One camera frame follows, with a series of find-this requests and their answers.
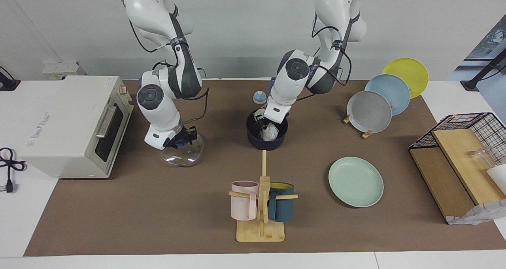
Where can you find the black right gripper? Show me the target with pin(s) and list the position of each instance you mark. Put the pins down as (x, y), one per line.
(185, 134)

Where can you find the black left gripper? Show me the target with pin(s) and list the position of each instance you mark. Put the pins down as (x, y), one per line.
(261, 117)

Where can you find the white vermicelli bundle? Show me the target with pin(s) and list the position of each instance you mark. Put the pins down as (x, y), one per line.
(270, 134)

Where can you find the glass lid with blue knob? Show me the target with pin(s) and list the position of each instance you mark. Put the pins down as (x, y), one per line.
(185, 156)

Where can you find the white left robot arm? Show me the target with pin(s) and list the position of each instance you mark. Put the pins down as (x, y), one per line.
(292, 75)

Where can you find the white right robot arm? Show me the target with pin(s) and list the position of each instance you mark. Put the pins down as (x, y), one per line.
(158, 103)

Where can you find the wooden plate rack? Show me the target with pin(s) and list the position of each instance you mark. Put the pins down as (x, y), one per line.
(366, 134)

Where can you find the grey plate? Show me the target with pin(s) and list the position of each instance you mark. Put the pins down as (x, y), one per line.
(369, 113)

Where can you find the light green plate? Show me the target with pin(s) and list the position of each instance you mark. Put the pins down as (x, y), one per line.
(355, 182)

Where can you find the light blue plate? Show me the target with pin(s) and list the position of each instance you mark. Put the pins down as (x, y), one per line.
(391, 91)

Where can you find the yellow plate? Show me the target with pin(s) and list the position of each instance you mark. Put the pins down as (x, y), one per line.
(407, 71)

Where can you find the dark blue saucepan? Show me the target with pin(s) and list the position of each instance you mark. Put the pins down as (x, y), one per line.
(261, 144)

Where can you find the brown table mat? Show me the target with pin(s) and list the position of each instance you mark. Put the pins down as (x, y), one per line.
(178, 213)

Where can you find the pink mug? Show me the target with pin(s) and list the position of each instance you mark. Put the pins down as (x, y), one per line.
(243, 205)

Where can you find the dark teal mug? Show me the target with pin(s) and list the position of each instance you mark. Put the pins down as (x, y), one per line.
(282, 207)

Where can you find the wooden mug rack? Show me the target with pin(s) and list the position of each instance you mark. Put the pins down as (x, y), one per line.
(260, 231)

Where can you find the white toaster oven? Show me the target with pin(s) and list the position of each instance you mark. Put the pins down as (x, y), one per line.
(63, 126)

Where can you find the white power strip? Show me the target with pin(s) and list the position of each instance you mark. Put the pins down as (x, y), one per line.
(59, 69)

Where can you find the black desk clamp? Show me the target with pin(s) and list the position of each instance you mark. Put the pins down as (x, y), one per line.
(8, 84)

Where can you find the wooden shelf rack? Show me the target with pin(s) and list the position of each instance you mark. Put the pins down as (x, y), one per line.
(458, 154)

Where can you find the clear glass cup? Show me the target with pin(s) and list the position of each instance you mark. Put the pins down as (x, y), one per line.
(482, 156)

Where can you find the grey patterned cloth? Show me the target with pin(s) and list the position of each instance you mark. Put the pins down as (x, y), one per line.
(480, 213)

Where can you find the white cup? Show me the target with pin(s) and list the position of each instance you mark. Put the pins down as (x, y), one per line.
(499, 178)

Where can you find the window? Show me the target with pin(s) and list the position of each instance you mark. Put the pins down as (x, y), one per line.
(492, 40)

